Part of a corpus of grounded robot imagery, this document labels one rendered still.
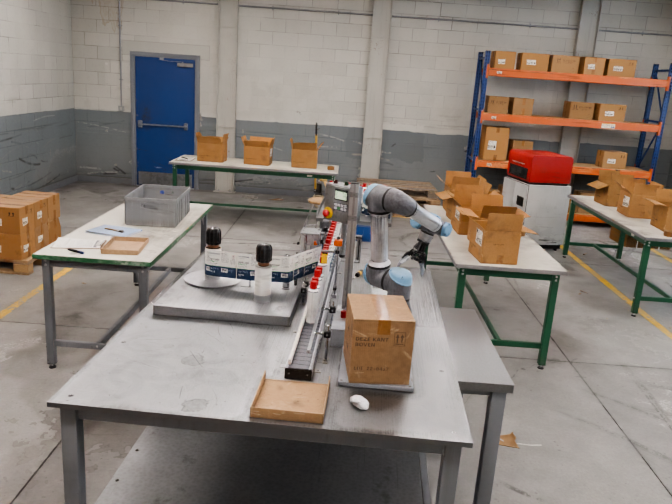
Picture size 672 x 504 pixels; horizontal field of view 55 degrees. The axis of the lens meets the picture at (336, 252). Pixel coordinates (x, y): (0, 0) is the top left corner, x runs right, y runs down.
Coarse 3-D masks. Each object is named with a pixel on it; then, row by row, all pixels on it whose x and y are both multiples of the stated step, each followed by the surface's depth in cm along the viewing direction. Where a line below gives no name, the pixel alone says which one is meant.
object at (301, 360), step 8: (328, 288) 357; (320, 320) 310; (304, 328) 299; (312, 328) 299; (304, 336) 290; (304, 344) 281; (312, 344) 282; (296, 352) 273; (304, 352) 273; (312, 352) 274; (296, 360) 265; (304, 360) 266; (296, 368) 258; (304, 368) 258
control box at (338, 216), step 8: (328, 184) 333; (336, 184) 331; (328, 192) 333; (360, 192) 330; (328, 200) 334; (336, 200) 330; (360, 200) 332; (328, 208) 334; (360, 208) 333; (328, 216) 335; (336, 216) 332; (344, 216) 329
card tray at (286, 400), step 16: (272, 384) 253; (288, 384) 254; (304, 384) 255; (320, 384) 256; (256, 400) 239; (272, 400) 241; (288, 400) 242; (304, 400) 243; (320, 400) 243; (256, 416) 229; (272, 416) 228; (288, 416) 228; (304, 416) 228; (320, 416) 227
